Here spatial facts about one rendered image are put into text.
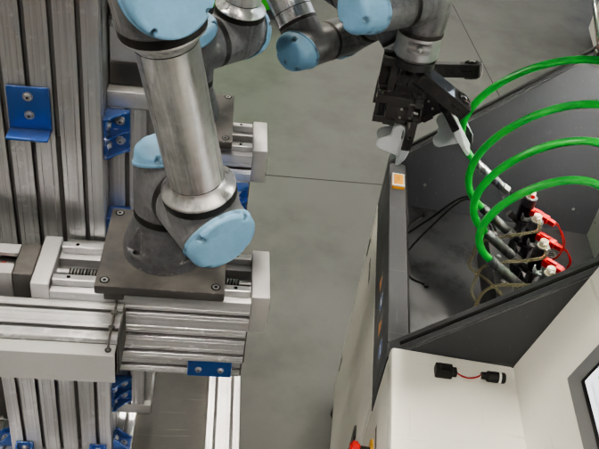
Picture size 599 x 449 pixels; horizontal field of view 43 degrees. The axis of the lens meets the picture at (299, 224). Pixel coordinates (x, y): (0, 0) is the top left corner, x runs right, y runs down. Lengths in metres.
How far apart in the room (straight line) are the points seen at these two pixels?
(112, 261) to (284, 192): 2.06
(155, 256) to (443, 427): 0.56
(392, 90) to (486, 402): 0.55
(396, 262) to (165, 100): 0.75
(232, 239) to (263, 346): 1.53
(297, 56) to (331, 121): 2.56
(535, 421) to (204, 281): 0.60
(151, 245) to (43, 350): 0.25
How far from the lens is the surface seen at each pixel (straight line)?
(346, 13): 1.20
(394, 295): 1.54
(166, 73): 1.01
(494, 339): 1.39
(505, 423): 1.35
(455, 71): 1.49
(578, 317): 1.31
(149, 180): 1.27
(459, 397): 1.35
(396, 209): 1.77
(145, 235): 1.35
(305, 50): 1.43
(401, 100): 1.32
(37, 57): 1.40
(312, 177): 3.53
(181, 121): 1.05
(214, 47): 1.73
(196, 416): 2.22
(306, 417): 2.52
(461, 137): 1.49
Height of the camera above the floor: 1.96
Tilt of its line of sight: 37 degrees down
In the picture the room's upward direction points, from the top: 9 degrees clockwise
